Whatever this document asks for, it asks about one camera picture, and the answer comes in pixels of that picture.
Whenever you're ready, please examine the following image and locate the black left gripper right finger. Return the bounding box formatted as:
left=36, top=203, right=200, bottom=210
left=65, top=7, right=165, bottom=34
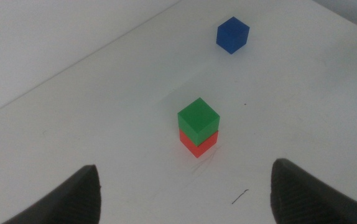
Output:
left=269, top=158, right=357, bottom=224

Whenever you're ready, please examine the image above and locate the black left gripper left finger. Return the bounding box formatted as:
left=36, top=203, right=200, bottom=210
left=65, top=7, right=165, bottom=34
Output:
left=1, top=164, right=102, bottom=224

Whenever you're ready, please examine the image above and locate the red cube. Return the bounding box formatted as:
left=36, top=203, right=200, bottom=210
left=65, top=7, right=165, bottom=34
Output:
left=178, top=129, right=220, bottom=159

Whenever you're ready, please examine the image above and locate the green cube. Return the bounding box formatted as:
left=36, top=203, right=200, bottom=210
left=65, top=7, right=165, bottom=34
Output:
left=177, top=97, right=221, bottom=147

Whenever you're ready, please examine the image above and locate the blue cube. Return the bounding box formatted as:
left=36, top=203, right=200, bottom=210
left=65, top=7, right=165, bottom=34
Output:
left=215, top=16, right=251, bottom=55

